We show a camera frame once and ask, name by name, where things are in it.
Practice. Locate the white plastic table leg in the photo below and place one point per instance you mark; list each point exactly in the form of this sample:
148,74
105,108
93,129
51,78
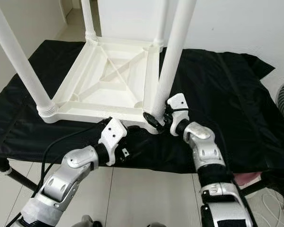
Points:
89,19
162,21
175,52
19,52

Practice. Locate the pink plastic stool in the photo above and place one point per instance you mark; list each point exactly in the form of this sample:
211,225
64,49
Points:
248,177

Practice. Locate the grey robot foot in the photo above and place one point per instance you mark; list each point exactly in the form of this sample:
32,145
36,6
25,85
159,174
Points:
85,222
157,224

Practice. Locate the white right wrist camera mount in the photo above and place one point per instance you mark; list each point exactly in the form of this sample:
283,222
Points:
178,105

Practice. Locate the black tablecloth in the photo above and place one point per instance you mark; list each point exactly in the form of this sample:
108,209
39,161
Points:
241,118

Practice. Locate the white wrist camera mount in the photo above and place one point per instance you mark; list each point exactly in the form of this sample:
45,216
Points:
112,132
178,105

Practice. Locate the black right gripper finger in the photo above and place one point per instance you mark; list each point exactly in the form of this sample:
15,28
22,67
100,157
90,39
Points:
152,121

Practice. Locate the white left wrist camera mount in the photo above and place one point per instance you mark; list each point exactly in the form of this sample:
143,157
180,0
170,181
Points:
112,132

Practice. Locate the grey robot left foot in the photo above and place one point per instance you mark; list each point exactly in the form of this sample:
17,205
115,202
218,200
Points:
85,222

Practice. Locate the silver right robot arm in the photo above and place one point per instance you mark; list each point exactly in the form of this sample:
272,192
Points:
206,151

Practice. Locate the white plastic children table top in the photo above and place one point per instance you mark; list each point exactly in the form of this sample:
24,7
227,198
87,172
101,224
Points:
104,94

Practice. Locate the grey robot right foot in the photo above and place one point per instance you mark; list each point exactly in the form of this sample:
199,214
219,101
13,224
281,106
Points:
157,224

